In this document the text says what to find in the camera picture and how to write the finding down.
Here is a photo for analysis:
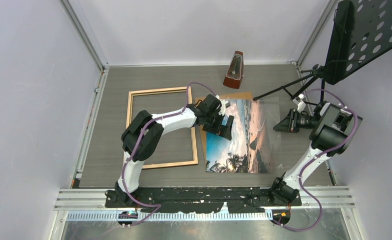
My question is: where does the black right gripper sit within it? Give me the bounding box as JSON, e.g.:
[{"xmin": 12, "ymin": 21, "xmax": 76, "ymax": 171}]
[{"xmin": 273, "ymin": 108, "xmax": 319, "ymax": 133}]

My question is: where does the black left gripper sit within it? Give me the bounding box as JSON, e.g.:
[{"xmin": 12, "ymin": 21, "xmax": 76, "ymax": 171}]
[{"xmin": 204, "ymin": 112, "xmax": 234, "ymax": 142}]

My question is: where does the clear acrylic sheet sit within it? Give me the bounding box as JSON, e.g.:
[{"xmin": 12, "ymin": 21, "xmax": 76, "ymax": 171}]
[{"xmin": 221, "ymin": 97, "xmax": 283, "ymax": 174}]

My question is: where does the light wooden picture frame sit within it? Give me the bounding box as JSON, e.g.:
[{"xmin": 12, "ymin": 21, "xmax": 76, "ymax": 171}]
[{"xmin": 125, "ymin": 86, "xmax": 198, "ymax": 170}]

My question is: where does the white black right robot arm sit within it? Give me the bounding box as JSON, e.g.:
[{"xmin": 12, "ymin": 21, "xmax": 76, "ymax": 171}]
[{"xmin": 268, "ymin": 101, "xmax": 363, "ymax": 206}]

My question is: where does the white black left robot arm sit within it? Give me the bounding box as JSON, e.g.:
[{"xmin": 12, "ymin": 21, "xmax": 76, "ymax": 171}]
[{"xmin": 105, "ymin": 94, "xmax": 234, "ymax": 208}]

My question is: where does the beach landscape photo print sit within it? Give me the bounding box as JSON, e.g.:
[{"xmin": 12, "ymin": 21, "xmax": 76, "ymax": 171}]
[{"xmin": 205, "ymin": 97, "xmax": 281, "ymax": 174}]

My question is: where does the brown cardboard backing board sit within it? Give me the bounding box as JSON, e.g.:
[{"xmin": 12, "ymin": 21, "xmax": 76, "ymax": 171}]
[{"xmin": 199, "ymin": 91, "xmax": 252, "ymax": 161}]

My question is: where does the brown wooden metronome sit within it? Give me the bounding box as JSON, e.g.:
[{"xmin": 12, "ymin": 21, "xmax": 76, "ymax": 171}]
[{"xmin": 223, "ymin": 51, "xmax": 244, "ymax": 89}]

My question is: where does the black perforated music stand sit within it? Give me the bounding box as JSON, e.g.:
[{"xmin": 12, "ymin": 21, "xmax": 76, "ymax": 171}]
[{"xmin": 253, "ymin": 0, "xmax": 392, "ymax": 101}]

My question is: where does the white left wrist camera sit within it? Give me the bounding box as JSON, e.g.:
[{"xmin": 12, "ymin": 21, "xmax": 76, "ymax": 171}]
[{"xmin": 216, "ymin": 95, "xmax": 230, "ymax": 115}]

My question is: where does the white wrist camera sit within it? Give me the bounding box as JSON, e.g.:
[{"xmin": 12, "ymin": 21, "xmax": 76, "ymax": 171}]
[
  {"xmin": 292, "ymin": 93, "xmax": 306, "ymax": 113},
  {"xmin": 216, "ymin": 95, "xmax": 230, "ymax": 115}
]

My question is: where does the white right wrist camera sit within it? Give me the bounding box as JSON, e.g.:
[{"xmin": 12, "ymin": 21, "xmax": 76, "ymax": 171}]
[{"xmin": 292, "ymin": 93, "xmax": 306, "ymax": 113}]

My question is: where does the aluminium extrusion rail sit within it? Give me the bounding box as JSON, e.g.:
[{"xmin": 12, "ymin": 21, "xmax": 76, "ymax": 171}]
[{"xmin": 54, "ymin": 186, "xmax": 356, "ymax": 222}]

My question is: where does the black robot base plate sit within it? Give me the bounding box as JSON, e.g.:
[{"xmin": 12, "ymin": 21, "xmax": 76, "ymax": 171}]
[{"xmin": 104, "ymin": 187, "xmax": 301, "ymax": 214}]

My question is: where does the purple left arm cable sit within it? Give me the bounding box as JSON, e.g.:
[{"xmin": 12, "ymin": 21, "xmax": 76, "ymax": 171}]
[{"xmin": 118, "ymin": 81, "xmax": 220, "ymax": 228}]

